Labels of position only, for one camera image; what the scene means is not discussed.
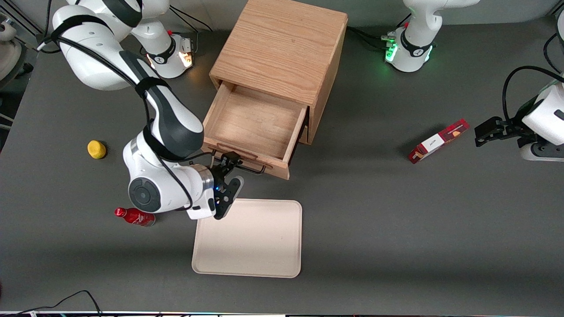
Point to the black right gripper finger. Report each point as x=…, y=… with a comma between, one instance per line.
x=232, y=158
x=226, y=170

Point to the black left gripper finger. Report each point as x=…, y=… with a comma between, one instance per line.
x=487, y=133
x=495, y=123

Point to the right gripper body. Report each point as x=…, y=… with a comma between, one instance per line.
x=219, y=175

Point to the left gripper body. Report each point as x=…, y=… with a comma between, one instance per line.
x=513, y=130

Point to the wooden drawer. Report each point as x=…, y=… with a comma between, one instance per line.
x=255, y=123

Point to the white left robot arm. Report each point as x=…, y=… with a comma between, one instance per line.
x=418, y=26

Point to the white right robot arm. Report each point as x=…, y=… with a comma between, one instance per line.
x=97, y=57

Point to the wooden drawer cabinet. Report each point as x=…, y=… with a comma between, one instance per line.
x=282, y=44

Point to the red and white carton box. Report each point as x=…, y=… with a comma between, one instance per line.
x=436, y=141

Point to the beige rectangular tray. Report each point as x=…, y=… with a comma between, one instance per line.
x=246, y=237

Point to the red bottle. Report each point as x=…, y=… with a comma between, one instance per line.
x=134, y=216

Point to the yellow lemon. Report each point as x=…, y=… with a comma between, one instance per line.
x=96, y=149

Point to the beige round stand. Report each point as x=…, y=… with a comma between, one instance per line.
x=9, y=53

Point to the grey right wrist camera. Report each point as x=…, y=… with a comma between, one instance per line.
x=229, y=198

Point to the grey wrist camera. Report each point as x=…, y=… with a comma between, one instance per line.
x=542, y=153
x=229, y=198

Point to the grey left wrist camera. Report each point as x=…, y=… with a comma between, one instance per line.
x=542, y=153

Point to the grey metal frame rail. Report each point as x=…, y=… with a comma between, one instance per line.
x=26, y=20

